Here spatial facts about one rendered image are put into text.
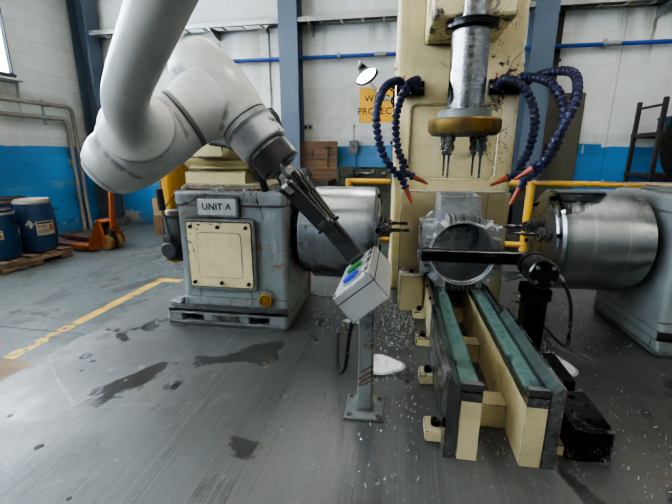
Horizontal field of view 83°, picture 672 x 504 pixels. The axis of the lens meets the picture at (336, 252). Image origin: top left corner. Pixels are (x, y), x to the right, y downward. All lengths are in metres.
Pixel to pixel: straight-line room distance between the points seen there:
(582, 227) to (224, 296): 0.88
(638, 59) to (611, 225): 5.89
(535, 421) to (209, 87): 0.69
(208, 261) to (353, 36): 5.61
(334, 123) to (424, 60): 5.02
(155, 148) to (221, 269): 0.48
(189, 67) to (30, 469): 0.65
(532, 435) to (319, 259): 0.58
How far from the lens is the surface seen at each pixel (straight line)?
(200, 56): 0.70
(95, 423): 0.83
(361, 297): 0.56
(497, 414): 0.75
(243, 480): 0.65
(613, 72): 6.74
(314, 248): 0.95
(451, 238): 1.16
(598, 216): 1.04
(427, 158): 1.26
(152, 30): 0.48
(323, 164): 6.04
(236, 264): 1.00
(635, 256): 1.07
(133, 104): 0.54
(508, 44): 1.32
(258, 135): 0.65
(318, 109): 6.32
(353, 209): 0.94
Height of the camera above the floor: 1.25
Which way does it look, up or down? 14 degrees down
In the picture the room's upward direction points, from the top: straight up
